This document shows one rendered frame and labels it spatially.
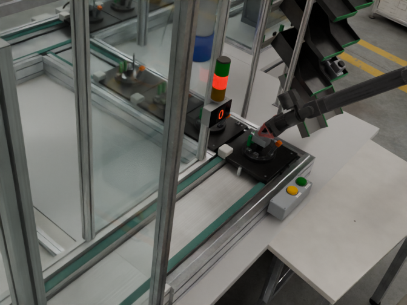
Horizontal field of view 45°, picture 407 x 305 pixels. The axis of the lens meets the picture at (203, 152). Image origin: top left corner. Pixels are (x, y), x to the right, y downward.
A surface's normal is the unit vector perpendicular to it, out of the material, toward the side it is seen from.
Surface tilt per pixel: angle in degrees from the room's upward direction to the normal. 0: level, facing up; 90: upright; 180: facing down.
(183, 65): 90
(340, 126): 0
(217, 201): 0
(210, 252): 0
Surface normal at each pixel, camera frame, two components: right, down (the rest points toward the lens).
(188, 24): 0.77, 0.47
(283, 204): 0.12, -0.77
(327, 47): 0.39, -0.47
